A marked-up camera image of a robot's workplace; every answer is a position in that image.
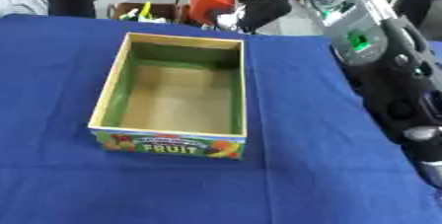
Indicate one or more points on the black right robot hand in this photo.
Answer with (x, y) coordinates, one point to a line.
(262, 7)

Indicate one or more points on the silver and black right robot arm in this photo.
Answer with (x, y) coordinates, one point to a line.
(397, 80)

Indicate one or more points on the tan cardboard box green inside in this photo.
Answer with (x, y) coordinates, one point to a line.
(178, 103)

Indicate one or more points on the brown crate with items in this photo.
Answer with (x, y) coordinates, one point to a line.
(151, 11)

